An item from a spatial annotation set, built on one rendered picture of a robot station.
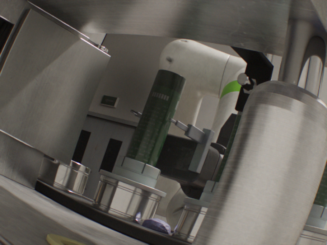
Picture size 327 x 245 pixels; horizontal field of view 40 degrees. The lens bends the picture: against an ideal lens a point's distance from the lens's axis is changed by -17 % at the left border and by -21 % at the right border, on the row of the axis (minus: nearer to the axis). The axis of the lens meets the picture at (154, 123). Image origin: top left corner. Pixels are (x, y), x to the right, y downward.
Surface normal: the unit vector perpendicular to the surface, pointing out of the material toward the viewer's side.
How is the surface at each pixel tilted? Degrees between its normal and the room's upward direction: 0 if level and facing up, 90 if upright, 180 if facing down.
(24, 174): 90
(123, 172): 90
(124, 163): 90
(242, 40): 180
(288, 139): 90
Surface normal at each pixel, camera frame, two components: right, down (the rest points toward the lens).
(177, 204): -0.69, -0.46
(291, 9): -0.34, 0.93
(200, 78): -0.25, 0.46
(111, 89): -0.56, -0.33
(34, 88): 0.75, 0.18
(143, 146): -0.14, -0.21
